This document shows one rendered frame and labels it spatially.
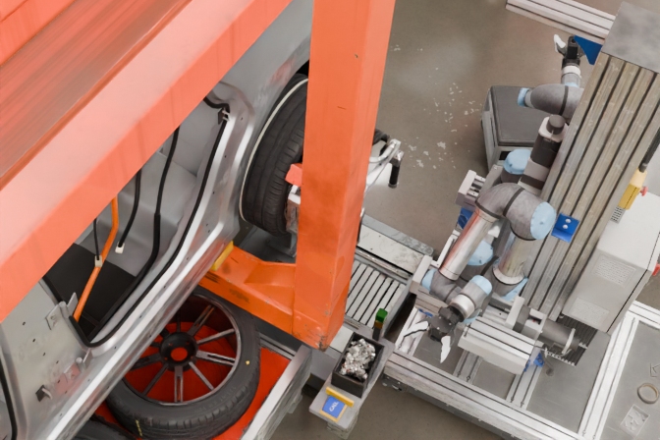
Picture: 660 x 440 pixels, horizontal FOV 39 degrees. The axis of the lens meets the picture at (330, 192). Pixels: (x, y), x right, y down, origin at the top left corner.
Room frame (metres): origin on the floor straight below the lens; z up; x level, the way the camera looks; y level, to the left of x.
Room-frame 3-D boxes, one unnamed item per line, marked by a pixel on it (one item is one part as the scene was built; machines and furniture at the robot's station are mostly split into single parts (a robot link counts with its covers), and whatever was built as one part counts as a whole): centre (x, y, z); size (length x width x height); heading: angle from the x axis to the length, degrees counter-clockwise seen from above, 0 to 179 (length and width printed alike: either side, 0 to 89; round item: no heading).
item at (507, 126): (3.30, -0.98, 0.17); 0.43 x 0.36 x 0.34; 5
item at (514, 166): (2.40, -0.75, 0.98); 0.13 x 0.12 x 0.14; 83
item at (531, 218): (1.86, -0.68, 1.19); 0.15 x 0.12 x 0.55; 54
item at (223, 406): (1.69, 0.54, 0.39); 0.66 x 0.66 x 0.24
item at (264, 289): (1.96, 0.30, 0.69); 0.52 x 0.17 x 0.35; 66
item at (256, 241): (2.44, 0.18, 0.32); 0.40 x 0.30 x 0.28; 156
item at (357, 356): (1.69, -0.18, 0.51); 0.20 x 0.14 x 0.13; 159
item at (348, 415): (1.67, -0.18, 0.44); 0.43 x 0.17 x 0.03; 156
